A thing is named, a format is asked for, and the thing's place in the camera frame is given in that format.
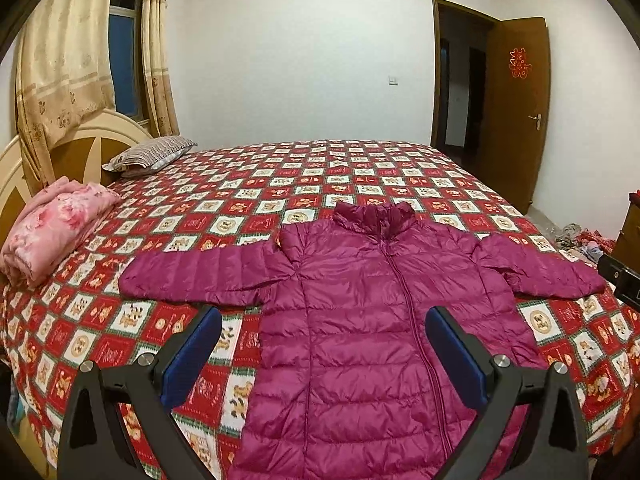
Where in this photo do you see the magenta quilted down jacket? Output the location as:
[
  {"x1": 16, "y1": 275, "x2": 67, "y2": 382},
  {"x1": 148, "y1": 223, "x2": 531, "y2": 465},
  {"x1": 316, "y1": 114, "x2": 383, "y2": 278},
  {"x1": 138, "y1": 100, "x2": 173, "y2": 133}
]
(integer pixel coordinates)
[{"x1": 119, "y1": 203, "x2": 605, "y2": 479}]

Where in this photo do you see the clothes pile on floor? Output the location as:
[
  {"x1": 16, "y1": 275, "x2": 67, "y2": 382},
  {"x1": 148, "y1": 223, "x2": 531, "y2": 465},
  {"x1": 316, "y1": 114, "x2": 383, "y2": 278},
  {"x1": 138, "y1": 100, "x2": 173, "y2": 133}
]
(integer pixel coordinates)
[{"x1": 553, "y1": 223, "x2": 616, "y2": 263}]

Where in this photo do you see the brown wooden dresser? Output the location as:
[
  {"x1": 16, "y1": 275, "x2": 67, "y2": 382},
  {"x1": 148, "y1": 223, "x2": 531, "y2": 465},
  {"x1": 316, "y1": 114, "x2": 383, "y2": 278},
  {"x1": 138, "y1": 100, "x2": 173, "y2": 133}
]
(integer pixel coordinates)
[{"x1": 612, "y1": 192, "x2": 640, "y2": 273}]

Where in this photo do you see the brown wooden door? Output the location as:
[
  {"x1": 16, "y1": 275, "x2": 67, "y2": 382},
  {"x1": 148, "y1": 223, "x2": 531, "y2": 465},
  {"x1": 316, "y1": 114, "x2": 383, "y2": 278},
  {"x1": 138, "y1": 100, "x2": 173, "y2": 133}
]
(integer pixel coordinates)
[{"x1": 475, "y1": 16, "x2": 551, "y2": 214}]

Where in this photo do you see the pink floral folded blanket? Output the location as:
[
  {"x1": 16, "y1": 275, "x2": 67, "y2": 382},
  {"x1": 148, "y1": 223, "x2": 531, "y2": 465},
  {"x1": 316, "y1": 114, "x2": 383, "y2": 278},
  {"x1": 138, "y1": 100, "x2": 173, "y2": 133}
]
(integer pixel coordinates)
[{"x1": 1, "y1": 177, "x2": 122, "y2": 289}]

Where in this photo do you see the red patchwork bear bedspread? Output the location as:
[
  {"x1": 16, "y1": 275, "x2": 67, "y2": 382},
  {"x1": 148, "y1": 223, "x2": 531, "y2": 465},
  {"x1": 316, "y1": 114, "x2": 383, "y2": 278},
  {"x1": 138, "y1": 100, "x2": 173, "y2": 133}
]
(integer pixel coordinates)
[{"x1": 1, "y1": 141, "x2": 639, "y2": 479}]

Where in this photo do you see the striped grey pillow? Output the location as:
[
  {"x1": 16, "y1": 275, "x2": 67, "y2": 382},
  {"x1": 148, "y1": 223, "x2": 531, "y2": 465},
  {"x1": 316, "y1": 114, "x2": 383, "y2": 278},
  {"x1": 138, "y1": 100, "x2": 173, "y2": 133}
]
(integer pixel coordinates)
[{"x1": 102, "y1": 136, "x2": 196, "y2": 176}]

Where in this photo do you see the red double happiness decal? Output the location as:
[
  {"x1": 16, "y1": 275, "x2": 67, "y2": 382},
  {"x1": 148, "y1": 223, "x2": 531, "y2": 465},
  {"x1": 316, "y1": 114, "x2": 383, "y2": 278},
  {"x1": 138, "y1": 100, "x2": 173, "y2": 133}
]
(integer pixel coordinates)
[{"x1": 509, "y1": 47, "x2": 533, "y2": 79}]

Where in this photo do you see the cream wooden headboard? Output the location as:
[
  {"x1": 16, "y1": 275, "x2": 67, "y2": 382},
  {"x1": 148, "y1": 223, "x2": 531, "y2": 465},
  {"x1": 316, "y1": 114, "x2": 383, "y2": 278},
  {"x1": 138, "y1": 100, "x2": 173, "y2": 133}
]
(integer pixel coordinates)
[{"x1": 0, "y1": 110, "x2": 152, "y2": 243}]

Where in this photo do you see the beige curtain right panel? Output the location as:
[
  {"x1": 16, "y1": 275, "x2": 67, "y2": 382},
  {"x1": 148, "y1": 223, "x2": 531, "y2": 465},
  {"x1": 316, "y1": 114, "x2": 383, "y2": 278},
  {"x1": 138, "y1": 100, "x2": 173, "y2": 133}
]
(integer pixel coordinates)
[{"x1": 141, "y1": 0, "x2": 180, "y2": 136}]

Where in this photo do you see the beige curtain panel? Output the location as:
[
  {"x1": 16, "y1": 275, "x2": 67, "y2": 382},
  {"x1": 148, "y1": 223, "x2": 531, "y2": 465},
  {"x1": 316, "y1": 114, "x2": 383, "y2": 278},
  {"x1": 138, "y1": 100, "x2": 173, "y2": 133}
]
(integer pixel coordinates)
[
  {"x1": 141, "y1": 0, "x2": 180, "y2": 136},
  {"x1": 15, "y1": 0, "x2": 115, "y2": 185}
]

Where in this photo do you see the beige curtain left panel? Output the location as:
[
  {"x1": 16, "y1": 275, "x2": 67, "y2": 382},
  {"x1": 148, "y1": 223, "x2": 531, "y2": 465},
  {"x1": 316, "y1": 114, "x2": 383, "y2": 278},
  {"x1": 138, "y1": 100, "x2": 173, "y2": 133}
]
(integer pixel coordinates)
[{"x1": 15, "y1": 0, "x2": 115, "y2": 185}]

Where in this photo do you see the window with blue pane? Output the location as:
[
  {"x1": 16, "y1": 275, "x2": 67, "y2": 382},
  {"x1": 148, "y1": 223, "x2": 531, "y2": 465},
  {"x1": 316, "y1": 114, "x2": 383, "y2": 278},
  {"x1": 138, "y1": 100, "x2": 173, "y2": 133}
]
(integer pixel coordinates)
[{"x1": 108, "y1": 0, "x2": 148, "y2": 122}]

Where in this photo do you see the brown door frame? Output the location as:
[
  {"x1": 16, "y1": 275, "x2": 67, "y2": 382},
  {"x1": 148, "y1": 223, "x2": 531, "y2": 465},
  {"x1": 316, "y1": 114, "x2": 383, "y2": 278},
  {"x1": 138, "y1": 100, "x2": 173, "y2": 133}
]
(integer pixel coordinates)
[{"x1": 431, "y1": 0, "x2": 499, "y2": 166}]

